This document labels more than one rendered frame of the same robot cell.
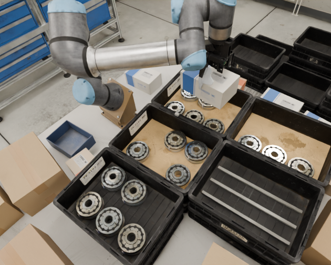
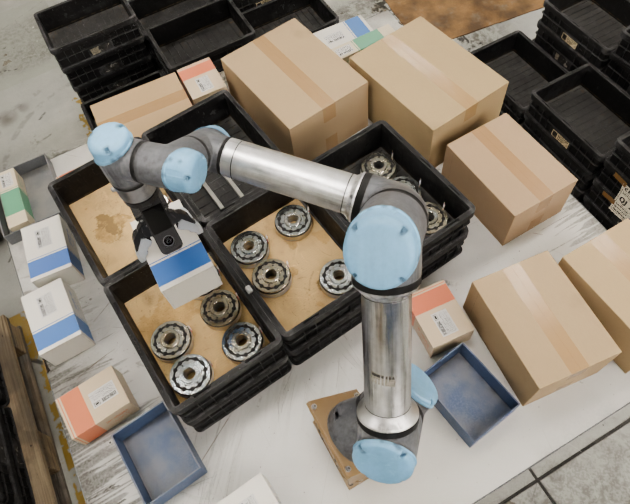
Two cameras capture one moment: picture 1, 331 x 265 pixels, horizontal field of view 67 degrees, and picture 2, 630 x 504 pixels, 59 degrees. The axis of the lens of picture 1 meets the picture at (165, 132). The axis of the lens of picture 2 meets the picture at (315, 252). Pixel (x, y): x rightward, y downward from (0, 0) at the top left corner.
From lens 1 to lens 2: 134 cm
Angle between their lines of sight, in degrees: 65
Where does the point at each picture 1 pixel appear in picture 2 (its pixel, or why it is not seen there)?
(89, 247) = not seen: hidden behind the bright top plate
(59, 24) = (397, 199)
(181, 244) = not seen: hidden behind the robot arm
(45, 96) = not seen: outside the picture
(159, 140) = (295, 294)
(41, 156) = (510, 319)
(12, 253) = (532, 188)
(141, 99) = (291, 473)
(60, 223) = (484, 255)
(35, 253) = (501, 180)
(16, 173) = (553, 300)
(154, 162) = (318, 258)
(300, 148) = (107, 214)
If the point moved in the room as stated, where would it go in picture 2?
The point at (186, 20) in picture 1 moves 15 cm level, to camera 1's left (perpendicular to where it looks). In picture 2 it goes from (191, 142) to (271, 155)
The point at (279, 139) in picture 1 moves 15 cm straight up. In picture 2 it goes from (121, 235) to (100, 206)
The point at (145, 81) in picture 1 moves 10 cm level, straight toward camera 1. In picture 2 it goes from (264, 486) to (274, 441)
